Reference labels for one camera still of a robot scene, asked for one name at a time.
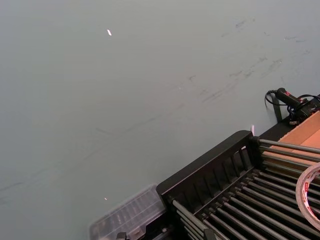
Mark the roll of white tape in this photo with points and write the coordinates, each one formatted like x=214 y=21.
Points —
x=301 y=197

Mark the black rack with steel bars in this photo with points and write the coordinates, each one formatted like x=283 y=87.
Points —
x=225 y=190

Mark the clear plastic case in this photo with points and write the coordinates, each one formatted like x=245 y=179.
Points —
x=125 y=215

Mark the shallow brown cardboard tray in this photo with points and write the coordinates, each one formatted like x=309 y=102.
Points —
x=303 y=132

